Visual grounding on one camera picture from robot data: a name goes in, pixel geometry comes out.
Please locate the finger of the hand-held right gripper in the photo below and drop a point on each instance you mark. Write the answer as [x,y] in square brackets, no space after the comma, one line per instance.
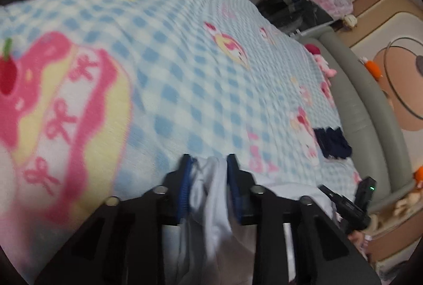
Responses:
[332,196]

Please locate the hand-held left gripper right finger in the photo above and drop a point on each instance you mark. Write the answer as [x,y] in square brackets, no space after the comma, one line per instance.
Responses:
[233,187]

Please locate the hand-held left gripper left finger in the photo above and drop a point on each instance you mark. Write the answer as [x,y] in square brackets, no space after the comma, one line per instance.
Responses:
[185,187]

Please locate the white garment with navy trim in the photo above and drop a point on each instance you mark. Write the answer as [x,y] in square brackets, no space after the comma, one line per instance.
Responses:
[211,205]

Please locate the beige plush toy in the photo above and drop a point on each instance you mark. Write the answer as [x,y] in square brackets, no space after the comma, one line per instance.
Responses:
[404,205]

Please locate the navy folded garment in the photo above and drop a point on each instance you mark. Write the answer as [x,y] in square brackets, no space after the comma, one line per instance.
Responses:
[332,143]

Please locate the grey padded headboard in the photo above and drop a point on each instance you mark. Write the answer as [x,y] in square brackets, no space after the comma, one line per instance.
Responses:
[357,113]

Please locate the blue checked printed blanket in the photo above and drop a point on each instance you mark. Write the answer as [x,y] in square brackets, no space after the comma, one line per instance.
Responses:
[165,73]

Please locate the pink plush toy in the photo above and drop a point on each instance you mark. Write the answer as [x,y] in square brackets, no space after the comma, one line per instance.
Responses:
[324,65]

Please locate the orange plush toy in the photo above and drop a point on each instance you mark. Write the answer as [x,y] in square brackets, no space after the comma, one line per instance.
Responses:
[372,68]

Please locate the magenta round plush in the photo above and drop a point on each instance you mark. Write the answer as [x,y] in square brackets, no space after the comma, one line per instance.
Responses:
[312,49]

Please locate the small white toy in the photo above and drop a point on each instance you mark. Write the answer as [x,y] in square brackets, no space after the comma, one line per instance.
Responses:
[350,21]

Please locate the pink patterned cloth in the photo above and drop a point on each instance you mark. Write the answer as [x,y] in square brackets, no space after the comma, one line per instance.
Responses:
[327,3]

